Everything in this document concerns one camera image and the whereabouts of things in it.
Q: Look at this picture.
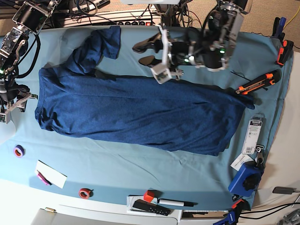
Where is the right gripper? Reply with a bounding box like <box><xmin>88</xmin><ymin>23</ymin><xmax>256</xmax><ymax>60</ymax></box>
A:
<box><xmin>0</xmin><ymin>84</ymin><xmax>30</xmax><ymax>105</ymax></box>

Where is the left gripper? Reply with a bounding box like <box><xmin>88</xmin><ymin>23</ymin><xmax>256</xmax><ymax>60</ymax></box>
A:
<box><xmin>132</xmin><ymin>34</ymin><xmax>206</xmax><ymax>68</ymax></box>

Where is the blue t-shirt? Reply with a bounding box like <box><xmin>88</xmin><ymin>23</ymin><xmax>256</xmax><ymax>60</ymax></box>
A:
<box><xmin>35</xmin><ymin>26</ymin><xmax>255</xmax><ymax>156</ymax></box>

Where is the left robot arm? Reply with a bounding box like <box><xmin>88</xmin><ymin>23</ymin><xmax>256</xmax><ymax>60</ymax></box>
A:
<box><xmin>132</xmin><ymin>0</ymin><xmax>252</xmax><ymax>72</ymax></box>

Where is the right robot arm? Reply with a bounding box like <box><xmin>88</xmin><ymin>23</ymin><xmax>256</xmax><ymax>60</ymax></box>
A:
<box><xmin>0</xmin><ymin>0</ymin><xmax>61</xmax><ymax>107</ymax></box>

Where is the white power strip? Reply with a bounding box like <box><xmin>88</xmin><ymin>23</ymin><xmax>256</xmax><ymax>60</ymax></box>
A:
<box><xmin>60</xmin><ymin>9</ymin><xmax>161</xmax><ymax>27</ymax></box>

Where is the translucent white plastic cylinder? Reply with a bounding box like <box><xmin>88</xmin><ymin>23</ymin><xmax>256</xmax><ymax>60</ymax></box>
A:
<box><xmin>0</xmin><ymin>120</ymin><xmax>16</xmax><ymax>145</ymax></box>

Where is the purple tape roll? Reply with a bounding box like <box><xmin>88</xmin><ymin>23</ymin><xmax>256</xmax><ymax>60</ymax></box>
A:
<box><xmin>14</xmin><ymin>145</ymin><xmax>25</xmax><ymax>158</ymax></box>

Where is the pink pen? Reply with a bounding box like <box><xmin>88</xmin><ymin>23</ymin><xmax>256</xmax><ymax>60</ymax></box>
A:
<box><xmin>35</xmin><ymin>170</ymin><xmax>52</xmax><ymax>186</ymax></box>

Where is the white notepad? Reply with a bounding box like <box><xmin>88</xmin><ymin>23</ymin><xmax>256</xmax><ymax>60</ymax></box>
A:
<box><xmin>35</xmin><ymin>160</ymin><xmax>67</xmax><ymax>189</ymax></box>

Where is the black zip tie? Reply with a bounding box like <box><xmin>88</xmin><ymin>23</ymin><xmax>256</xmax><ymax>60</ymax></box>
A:
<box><xmin>230</xmin><ymin>71</ymin><xmax>268</xmax><ymax>91</ymax></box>

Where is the orange black utility knife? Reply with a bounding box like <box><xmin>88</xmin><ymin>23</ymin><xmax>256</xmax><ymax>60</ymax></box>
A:
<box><xmin>235</xmin><ymin>69</ymin><xmax>282</xmax><ymax>95</ymax></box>

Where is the clear blister pack with label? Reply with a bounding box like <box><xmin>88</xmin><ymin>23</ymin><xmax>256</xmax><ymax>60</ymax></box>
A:
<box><xmin>241</xmin><ymin>114</ymin><xmax>263</xmax><ymax>155</ymax></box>

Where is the light blue table cloth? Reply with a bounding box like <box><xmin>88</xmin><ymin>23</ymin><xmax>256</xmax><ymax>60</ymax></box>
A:
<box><xmin>0</xmin><ymin>26</ymin><xmax>297</xmax><ymax>210</ymax></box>

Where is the red tape roll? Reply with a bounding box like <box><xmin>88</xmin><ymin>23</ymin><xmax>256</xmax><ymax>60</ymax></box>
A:
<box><xmin>78</xmin><ymin>188</ymin><xmax>93</xmax><ymax>199</ymax></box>

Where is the blue black spring clamp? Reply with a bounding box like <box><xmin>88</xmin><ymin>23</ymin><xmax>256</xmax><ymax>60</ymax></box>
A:
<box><xmin>271</xmin><ymin>17</ymin><xmax>286</xmax><ymax>38</ymax></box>

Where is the orange black clamp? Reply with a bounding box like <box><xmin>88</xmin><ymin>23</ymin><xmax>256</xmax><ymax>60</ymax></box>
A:
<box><xmin>276</xmin><ymin>40</ymin><xmax>294</xmax><ymax>67</ymax></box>

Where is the white paper tag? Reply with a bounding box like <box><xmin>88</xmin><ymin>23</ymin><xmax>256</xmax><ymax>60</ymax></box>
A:
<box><xmin>230</xmin><ymin>153</ymin><xmax>253</xmax><ymax>171</ymax></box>

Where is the red cube block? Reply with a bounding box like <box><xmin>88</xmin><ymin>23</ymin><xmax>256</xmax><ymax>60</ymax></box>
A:
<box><xmin>143</xmin><ymin>190</ymin><xmax>155</xmax><ymax>203</ymax></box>

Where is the white black marker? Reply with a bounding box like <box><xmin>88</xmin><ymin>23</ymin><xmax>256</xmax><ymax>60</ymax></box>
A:
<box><xmin>157</xmin><ymin>198</ymin><xmax>197</xmax><ymax>207</ymax></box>

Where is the black remote control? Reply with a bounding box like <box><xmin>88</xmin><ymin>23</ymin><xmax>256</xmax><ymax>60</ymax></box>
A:
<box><xmin>133</xmin><ymin>199</ymin><xmax>171</xmax><ymax>216</ymax></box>

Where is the blue box with black knob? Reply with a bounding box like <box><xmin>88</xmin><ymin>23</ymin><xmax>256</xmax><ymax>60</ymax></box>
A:
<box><xmin>228</xmin><ymin>162</ymin><xmax>264</xmax><ymax>197</ymax></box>

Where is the blue orange bottom clamp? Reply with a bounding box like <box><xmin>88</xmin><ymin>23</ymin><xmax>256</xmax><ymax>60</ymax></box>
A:
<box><xmin>213</xmin><ymin>199</ymin><xmax>250</xmax><ymax>225</ymax></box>

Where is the black phone device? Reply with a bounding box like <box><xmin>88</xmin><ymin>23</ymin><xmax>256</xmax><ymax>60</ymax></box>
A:
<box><xmin>272</xmin><ymin>187</ymin><xmax>294</xmax><ymax>195</ymax></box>

